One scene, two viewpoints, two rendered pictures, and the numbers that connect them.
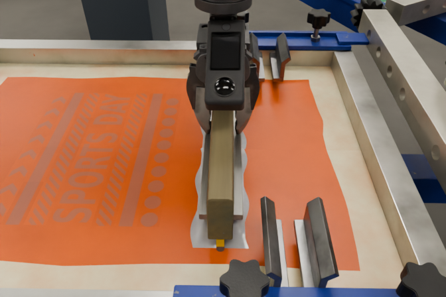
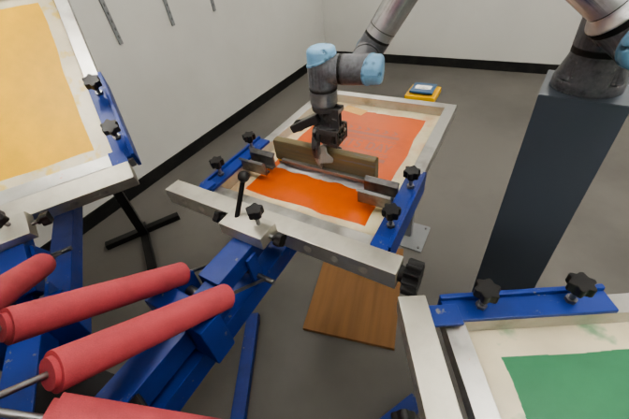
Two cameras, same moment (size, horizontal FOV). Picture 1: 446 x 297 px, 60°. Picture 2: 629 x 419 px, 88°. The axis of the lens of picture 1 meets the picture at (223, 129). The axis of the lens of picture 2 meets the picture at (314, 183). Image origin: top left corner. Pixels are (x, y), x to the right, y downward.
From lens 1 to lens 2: 1.16 m
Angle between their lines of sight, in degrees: 85
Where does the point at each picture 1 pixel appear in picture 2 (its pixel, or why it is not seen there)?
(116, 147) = (348, 146)
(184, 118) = not seen: hidden behind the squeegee
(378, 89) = not seen: outside the picture
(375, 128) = (288, 212)
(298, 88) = (358, 217)
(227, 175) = (282, 140)
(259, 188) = (297, 177)
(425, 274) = (217, 160)
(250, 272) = (248, 135)
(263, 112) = (343, 194)
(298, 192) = (285, 186)
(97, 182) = not seen: hidden behind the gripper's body
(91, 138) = (359, 140)
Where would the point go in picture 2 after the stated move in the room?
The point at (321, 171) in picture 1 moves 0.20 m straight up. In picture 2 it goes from (289, 197) to (278, 141)
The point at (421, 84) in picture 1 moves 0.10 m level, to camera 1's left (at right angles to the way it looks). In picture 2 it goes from (285, 222) to (305, 196)
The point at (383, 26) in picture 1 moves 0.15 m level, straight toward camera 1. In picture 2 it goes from (363, 250) to (319, 214)
